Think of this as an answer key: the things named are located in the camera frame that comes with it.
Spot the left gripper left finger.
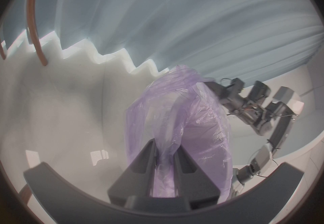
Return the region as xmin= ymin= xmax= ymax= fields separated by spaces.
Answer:
xmin=107 ymin=139 xmax=157 ymax=206

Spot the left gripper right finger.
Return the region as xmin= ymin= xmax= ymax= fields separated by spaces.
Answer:
xmin=174 ymin=146 xmax=220 ymax=209

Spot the purple plastic bag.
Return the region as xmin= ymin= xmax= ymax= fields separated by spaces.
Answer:
xmin=126 ymin=65 xmax=233 ymax=204

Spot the pale blue curtain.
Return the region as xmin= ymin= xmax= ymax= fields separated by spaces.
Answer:
xmin=1 ymin=0 xmax=324 ymax=84

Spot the wooden chair with white cushions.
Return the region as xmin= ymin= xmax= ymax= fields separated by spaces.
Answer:
xmin=0 ymin=0 xmax=48 ymax=204

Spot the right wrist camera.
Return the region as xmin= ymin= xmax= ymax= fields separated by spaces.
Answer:
xmin=221 ymin=77 xmax=245 ymax=95

